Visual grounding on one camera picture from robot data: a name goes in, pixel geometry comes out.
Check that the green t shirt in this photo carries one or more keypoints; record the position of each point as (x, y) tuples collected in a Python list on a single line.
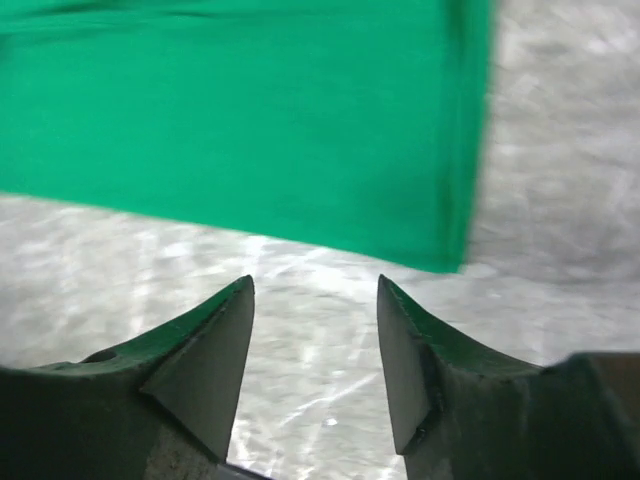
[(356, 125)]

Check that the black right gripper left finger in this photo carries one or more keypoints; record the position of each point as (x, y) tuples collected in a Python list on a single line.
[(159, 406)]

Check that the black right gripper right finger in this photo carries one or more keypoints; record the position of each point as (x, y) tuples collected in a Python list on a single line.
[(462, 410)]

